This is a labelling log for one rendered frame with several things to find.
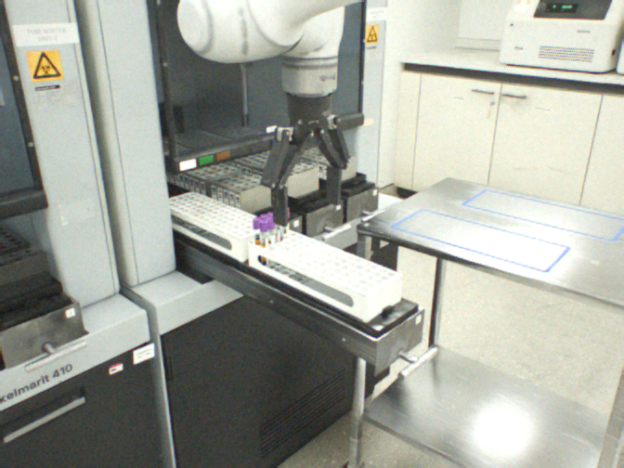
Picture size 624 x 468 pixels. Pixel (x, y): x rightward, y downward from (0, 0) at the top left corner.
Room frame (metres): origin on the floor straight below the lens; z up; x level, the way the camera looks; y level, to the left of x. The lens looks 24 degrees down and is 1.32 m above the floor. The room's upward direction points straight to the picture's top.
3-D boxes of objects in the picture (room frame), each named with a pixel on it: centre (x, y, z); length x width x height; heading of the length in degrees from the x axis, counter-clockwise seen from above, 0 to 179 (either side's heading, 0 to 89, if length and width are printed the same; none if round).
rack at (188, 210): (1.15, 0.21, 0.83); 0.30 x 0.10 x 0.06; 46
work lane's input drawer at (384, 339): (1.02, 0.08, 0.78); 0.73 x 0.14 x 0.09; 46
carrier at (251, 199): (1.28, 0.13, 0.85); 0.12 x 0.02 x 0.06; 137
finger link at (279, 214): (0.90, 0.05, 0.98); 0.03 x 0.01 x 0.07; 46
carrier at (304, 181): (1.39, 0.02, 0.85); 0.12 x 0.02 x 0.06; 135
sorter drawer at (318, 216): (1.56, 0.19, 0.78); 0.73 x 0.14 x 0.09; 46
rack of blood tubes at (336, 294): (0.93, -0.02, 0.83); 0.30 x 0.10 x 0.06; 46
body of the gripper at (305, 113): (0.95, 0.00, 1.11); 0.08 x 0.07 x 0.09; 136
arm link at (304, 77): (0.95, 0.00, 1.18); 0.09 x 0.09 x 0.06
